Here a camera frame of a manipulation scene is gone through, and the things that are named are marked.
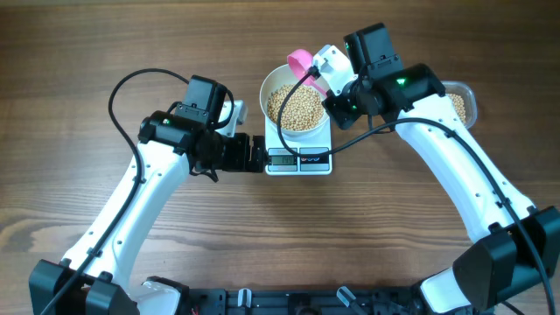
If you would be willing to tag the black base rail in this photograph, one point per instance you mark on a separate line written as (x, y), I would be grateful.
(344, 300)

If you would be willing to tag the white bowl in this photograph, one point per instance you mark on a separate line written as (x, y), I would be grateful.
(278, 77)

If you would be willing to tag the clear plastic container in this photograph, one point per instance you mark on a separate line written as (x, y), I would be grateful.
(460, 88)

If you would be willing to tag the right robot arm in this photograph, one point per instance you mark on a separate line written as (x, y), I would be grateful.
(515, 245)

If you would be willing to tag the white digital kitchen scale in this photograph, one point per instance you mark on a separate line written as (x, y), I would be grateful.
(312, 142)

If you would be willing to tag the pile of soybeans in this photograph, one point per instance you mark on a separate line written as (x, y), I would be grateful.
(459, 105)

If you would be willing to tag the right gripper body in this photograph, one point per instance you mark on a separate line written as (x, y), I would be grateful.
(349, 105)

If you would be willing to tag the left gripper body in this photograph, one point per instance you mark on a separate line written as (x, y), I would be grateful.
(231, 154)

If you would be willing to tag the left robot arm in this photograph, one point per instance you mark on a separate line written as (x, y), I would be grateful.
(193, 137)

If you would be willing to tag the pink measuring scoop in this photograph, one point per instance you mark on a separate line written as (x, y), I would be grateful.
(303, 66)

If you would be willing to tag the soybeans in bowl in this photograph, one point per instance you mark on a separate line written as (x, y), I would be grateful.
(303, 110)

